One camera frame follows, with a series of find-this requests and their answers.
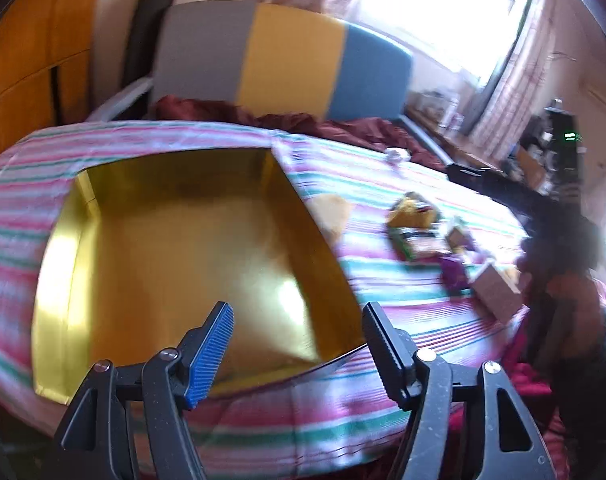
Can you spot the window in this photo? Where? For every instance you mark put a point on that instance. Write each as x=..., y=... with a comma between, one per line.
x=433, y=5

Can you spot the green snack packet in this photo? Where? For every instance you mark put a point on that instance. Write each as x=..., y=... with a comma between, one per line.
x=418, y=245

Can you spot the person's red clothing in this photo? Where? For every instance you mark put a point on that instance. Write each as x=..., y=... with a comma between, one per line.
x=528, y=375

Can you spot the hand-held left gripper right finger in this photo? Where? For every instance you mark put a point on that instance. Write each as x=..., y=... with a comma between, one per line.
x=385, y=355

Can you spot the white bed rail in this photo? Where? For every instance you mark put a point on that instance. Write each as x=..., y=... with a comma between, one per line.
x=118, y=100
x=423, y=132

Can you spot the white plastic bag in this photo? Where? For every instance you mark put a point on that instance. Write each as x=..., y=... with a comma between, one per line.
x=395, y=156

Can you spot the cluttered wooden desk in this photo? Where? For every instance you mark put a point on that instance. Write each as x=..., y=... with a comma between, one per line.
x=443, y=110

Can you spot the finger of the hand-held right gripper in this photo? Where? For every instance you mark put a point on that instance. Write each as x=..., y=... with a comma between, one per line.
x=493, y=187

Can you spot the small beige packet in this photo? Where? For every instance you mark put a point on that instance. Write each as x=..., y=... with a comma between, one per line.
x=459, y=234

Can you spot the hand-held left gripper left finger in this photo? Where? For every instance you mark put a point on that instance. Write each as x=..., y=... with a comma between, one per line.
x=210, y=355

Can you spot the black chair back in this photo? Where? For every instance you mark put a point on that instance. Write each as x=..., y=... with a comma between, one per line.
x=143, y=35

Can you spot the white medicine box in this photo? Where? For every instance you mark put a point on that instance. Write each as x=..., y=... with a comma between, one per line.
x=495, y=287

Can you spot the maroon blanket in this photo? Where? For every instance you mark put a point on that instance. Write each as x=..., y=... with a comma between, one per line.
x=363, y=132

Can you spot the grey yellow blue headboard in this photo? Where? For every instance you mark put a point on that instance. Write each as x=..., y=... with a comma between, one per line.
x=283, y=60

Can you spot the cream knit glove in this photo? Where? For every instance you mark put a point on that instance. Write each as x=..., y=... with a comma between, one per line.
x=333, y=215

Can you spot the wooden wardrobe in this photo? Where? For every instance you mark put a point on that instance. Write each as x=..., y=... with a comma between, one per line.
x=23, y=60

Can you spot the yellow packet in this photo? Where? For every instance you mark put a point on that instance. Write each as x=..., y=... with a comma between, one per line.
x=408, y=215

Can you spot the gold lined maroon box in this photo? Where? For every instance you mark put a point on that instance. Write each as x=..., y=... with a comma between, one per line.
x=183, y=260

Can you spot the purple packet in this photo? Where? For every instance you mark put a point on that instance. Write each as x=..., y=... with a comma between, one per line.
x=455, y=272

